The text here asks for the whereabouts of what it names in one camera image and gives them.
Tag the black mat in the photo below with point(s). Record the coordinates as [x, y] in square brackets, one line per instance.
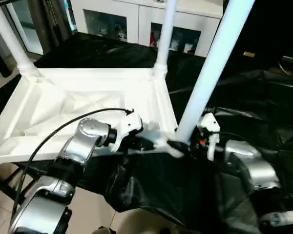
[173, 180]

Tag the metal framed glass door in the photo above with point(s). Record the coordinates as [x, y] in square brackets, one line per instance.
[17, 29]

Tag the white plastic table top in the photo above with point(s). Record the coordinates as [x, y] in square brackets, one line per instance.
[63, 102]

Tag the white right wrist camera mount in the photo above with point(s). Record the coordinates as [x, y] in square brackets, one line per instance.
[210, 126]

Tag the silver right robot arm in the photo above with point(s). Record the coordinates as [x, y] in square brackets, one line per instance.
[254, 163]

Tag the red bottle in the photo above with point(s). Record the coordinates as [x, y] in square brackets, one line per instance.
[152, 40]

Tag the black metal table frame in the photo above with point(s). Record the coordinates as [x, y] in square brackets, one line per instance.
[12, 180]

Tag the dark cabinet with gold label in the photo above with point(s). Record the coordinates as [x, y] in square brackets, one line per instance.
[249, 26]

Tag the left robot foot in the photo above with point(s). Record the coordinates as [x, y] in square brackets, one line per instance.
[105, 230]

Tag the white glass door cabinet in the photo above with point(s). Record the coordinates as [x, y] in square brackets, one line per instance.
[136, 14]

